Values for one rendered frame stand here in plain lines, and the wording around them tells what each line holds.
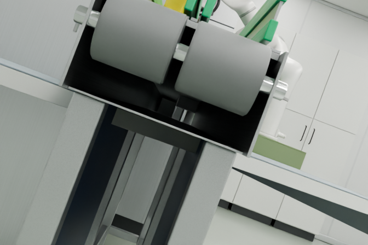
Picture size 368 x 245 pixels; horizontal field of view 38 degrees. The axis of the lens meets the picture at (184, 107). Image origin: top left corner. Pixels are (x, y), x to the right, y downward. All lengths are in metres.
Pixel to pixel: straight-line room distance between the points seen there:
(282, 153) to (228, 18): 1.48
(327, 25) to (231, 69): 6.24
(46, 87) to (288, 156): 1.21
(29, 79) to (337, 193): 0.73
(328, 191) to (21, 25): 0.99
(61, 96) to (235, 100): 0.47
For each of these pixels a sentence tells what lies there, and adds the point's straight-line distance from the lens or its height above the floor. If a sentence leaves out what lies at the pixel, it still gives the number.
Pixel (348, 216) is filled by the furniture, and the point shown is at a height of 0.68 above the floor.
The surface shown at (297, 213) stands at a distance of 6.22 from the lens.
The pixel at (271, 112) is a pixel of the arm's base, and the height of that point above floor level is 0.91.
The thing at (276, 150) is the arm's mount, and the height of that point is 0.79.
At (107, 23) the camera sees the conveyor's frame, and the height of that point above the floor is 0.83.
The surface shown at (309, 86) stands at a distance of 6.16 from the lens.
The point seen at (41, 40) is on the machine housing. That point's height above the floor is 0.84.
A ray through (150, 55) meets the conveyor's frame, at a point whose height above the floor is 0.82.
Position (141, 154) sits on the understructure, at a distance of 3.22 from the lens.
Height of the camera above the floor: 0.77
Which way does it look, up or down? 1 degrees up
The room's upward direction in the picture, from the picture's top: 21 degrees clockwise
